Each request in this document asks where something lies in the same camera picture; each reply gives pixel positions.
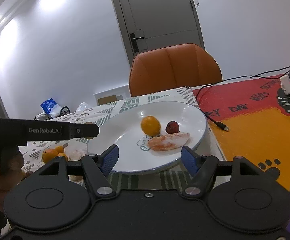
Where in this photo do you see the black metal rack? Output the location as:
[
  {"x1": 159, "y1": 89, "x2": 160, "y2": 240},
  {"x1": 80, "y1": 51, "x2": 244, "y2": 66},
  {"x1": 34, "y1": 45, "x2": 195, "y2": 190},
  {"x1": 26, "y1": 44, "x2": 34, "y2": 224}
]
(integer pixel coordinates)
[{"x1": 34, "y1": 106, "x2": 70, "y2": 121}]

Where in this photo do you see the peeled pomelo segment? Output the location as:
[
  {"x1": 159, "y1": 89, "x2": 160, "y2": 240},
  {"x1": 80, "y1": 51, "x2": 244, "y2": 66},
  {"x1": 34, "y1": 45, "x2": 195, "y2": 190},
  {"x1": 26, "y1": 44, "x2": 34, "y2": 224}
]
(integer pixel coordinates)
[{"x1": 148, "y1": 132, "x2": 190, "y2": 151}]

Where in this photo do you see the white plastic bag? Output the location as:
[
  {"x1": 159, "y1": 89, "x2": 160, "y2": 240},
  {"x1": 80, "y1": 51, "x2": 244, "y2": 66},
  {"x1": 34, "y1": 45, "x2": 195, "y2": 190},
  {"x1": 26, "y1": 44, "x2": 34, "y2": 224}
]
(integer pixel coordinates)
[{"x1": 75, "y1": 102, "x2": 92, "y2": 113}]

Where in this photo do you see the black door handle lock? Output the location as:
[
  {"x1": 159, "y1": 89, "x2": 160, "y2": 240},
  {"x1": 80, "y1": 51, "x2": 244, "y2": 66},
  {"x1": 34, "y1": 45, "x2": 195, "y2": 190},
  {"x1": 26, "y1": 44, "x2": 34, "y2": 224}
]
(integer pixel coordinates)
[{"x1": 129, "y1": 33, "x2": 144, "y2": 53}]

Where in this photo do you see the white ceramic plate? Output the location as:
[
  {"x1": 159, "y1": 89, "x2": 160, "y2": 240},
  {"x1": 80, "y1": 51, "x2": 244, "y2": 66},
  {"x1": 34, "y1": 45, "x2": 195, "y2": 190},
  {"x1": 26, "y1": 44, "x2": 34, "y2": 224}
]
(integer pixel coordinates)
[{"x1": 87, "y1": 101, "x2": 207, "y2": 174}]

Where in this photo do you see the grey door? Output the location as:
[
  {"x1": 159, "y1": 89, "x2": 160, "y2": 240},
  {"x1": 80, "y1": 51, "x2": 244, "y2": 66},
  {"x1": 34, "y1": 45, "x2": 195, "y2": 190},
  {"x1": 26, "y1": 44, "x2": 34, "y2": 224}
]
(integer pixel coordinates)
[{"x1": 112, "y1": 0, "x2": 205, "y2": 62}]

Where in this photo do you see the small orange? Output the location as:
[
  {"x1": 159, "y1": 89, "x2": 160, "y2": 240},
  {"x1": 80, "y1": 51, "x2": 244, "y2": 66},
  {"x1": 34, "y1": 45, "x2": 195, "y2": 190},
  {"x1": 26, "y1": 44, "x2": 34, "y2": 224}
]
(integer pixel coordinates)
[{"x1": 140, "y1": 115, "x2": 161, "y2": 137}]

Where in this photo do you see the large orange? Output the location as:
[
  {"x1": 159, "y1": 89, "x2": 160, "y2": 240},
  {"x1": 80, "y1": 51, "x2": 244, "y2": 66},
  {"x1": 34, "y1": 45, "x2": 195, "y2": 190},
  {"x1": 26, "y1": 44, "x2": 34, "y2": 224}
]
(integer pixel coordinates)
[{"x1": 42, "y1": 149, "x2": 58, "y2": 164}]

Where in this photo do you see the small tangerine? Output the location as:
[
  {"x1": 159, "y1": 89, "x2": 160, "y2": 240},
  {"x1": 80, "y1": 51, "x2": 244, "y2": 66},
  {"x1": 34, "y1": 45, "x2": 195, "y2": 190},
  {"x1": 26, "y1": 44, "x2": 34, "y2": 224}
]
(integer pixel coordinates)
[
  {"x1": 55, "y1": 146, "x2": 65, "y2": 153},
  {"x1": 57, "y1": 153, "x2": 68, "y2": 161}
]

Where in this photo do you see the white power adapter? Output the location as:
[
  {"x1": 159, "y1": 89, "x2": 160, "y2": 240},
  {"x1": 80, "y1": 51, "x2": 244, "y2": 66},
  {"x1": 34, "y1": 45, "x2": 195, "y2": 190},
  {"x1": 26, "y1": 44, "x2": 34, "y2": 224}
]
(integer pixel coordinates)
[{"x1": 280, "y1": 75, "x2": 290, "y2": 95}]

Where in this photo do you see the red orange printed mat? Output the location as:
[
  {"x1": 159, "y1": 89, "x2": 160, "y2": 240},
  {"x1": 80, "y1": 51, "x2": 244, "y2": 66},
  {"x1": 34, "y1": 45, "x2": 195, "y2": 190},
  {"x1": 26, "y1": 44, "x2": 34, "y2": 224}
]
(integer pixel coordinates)
[{"x1": 193, "y1": 79, "x2": 290, "y2": 191}]

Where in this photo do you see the small wall switch by door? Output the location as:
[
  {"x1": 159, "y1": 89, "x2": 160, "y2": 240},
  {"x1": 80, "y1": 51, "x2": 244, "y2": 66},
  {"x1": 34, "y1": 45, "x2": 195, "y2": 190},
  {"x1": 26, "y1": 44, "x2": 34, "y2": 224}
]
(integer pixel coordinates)
[{"x1": 194, "y1": 0, "x2": 200, "y2": 7}]

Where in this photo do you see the blue white bag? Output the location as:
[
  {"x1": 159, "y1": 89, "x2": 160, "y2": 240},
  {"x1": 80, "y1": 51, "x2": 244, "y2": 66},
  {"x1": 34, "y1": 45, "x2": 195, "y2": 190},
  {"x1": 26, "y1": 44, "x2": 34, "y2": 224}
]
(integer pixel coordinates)
[{"x1": 40, "y1": 98, "x2": 62, "y2": 118}]

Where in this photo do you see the white foam packaging with cardboard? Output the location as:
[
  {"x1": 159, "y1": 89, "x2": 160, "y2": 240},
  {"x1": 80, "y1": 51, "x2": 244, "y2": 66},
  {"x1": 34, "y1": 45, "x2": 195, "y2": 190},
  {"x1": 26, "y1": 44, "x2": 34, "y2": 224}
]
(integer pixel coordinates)
[{"x1": 94, "y1": 85, "x2": 131, "y2": 105}]

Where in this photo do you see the small tangerine right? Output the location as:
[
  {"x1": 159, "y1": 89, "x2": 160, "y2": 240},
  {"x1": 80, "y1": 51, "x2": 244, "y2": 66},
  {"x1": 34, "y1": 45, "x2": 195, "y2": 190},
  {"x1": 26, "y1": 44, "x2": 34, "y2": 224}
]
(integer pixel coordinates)
[{"x1": 57, "y1": 153, "x2": 68, "y2": 161}]

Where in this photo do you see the person's left hand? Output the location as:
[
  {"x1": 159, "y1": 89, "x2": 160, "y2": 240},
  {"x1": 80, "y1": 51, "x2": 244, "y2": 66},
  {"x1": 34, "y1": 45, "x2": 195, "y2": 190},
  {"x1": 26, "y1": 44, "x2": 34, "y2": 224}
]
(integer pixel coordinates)
[{"x1": 0, "y1": 147, "x2": 24, "y2": 212}]

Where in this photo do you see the small tangerine behind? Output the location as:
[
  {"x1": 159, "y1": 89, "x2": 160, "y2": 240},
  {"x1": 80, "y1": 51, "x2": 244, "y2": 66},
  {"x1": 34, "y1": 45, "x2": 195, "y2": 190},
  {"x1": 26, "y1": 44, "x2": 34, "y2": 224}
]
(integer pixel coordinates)
[{"x1": 55, "y1": 146, "x2": 65, "y2": 153}]

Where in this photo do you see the black cable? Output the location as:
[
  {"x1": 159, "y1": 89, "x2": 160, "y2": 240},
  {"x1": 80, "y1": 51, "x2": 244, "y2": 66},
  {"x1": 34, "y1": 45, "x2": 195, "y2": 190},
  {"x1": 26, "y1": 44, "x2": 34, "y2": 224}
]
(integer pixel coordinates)
[{"x1": 186, "y1": 61, "x2": 290, "y2": 132}]

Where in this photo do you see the large pomelo segment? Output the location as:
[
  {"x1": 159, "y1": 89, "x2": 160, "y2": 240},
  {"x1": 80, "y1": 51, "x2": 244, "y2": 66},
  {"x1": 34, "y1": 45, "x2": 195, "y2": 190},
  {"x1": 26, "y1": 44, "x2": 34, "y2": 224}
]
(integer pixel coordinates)
[{"x1": 65, "y1": 146, "x2": 87, "y2": 161}]

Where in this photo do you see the orange leather chair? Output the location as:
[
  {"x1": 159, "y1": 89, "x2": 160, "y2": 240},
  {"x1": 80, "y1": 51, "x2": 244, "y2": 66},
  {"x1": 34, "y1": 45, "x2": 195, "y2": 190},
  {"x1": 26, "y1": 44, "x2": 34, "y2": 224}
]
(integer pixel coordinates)
[{"x1": 129, "y1": 43, "x2": 223, "y2": 97}]

